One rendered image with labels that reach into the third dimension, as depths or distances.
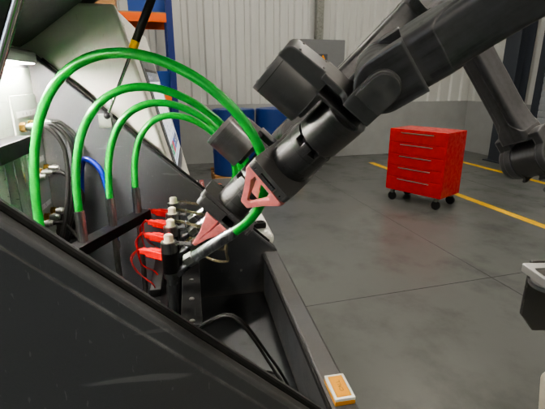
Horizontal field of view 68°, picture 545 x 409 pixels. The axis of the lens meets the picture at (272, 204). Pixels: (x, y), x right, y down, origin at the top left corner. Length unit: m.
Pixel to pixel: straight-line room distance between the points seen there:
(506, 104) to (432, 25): 0.53
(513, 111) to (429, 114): 7.96
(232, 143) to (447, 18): 0.34
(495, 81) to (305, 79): 0.55
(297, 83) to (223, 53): 6.79
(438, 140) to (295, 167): 4.27
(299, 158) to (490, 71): 0.54
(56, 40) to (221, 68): 6.23
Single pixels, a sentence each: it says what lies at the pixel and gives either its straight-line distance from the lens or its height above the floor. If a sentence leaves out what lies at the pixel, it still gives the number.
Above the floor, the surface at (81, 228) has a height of 1.13.
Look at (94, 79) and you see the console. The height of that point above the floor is 1.39.
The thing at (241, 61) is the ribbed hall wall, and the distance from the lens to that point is 7.27.
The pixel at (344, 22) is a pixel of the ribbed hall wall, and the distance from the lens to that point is 7.97.
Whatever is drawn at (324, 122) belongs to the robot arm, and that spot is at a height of 1.34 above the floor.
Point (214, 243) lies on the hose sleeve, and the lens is 0.61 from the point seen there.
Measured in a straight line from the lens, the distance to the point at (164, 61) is 0.59.
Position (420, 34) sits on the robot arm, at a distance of 0.43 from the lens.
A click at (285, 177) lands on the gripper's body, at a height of 1.27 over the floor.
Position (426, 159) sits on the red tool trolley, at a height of 0.56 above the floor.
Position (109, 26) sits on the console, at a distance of 1.05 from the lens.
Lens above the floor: 1.39
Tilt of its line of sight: 17 degrees down
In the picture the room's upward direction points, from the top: straight up
